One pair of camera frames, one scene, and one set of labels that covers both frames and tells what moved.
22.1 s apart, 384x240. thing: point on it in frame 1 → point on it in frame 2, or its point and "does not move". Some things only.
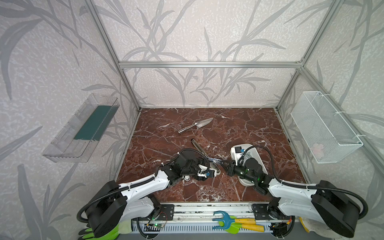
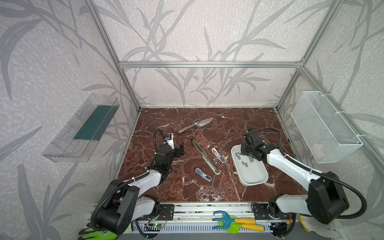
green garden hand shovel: x=236 y=227 does not move
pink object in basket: x=317 y=150 does not move
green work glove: x=122 y=228 does not move
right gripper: x=233 y=167 → x=250 y=147
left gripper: x=202 y=167 → x=175 y=151
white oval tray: x=242 y=152 does not move
